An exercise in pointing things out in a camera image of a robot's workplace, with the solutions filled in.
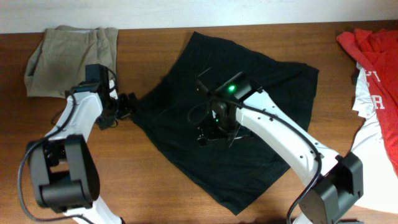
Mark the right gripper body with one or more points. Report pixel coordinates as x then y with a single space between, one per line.
212 134

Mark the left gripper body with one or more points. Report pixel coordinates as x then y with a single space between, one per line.
125 106

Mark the black shorts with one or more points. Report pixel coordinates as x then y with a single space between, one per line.
234 173

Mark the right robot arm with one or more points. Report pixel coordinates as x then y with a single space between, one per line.
238 108

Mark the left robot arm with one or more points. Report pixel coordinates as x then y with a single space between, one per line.
62 170

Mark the folded khaki shorts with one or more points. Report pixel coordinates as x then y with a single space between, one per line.
59 61

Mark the red shirt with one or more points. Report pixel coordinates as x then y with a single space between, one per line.
376 52

